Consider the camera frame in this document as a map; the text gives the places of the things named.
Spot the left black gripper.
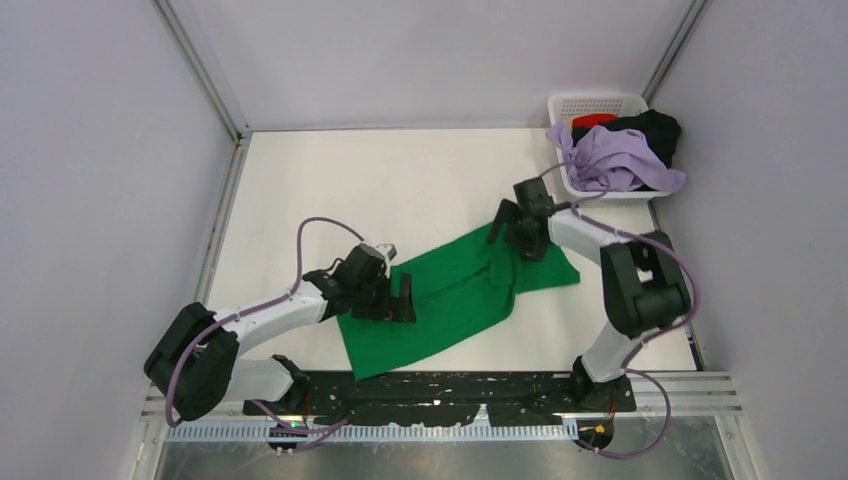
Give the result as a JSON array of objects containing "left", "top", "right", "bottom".
[{"left": 353, "top": 272, "right": 415, "bottom": 323}]

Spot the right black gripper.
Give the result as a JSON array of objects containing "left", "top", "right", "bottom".
[{"left": 486, "top": 199, "right": 548, "bottom": 264}]

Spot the green t shirt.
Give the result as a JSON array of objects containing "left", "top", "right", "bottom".
[{"left": 337, "top": 224, "right": 580, "bottom": 380}]

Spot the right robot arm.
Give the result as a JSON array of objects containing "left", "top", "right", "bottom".
[{"left": 487, "top": 177, "right": 694, "bottom": 411}]

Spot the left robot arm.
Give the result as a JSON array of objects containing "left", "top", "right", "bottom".
[{"left": 143, "top": 243, "right": 416, "bottom": 427}]

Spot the lavender t shirt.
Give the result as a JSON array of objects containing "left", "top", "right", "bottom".
[{"left": 546, "top": 122, "right": 687, "bottom": 193}]

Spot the white laundry basket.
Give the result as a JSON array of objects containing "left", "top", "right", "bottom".
[{"left": 547, "top": 91, "right": 670, "bottom": 203}]

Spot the red t shirt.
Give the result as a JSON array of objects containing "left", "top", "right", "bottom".
[{"left": 571, "top": 113, "right": 618, "bottom": 130}]

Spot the black t shirt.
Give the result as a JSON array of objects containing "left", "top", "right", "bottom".
[{"left": 571, "top": 109, "right": 682, "bottom": 168}]

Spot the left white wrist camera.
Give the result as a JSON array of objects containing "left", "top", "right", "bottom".
[{"left": 373, "top": 243, "right": 397, "bottom": 263}]

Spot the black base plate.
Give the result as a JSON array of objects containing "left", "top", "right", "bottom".
[{"left": 269, "top": 370, "right": 636, "bottom": 427}]

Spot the slotted cable duct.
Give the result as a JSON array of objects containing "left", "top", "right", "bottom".
[{"left": 165, "top": 420, "right": 578, "bottom": 443}]

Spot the left corner frame post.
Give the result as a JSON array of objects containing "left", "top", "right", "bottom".
[{"left": 152, "top": 0, "right": 252, "bottom": 145}]

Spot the corner frame post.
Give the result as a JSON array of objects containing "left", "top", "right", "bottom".
[
  {"left": 641, "top": 0, "right": 713, "bottom": 105},
  {"left": 152, "top": 0, "right": 252, "bottom": 145}
]

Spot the right corner frame post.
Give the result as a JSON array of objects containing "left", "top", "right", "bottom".
[{"left": 641, "top": 0, "right": 713, "bottom": 105}]

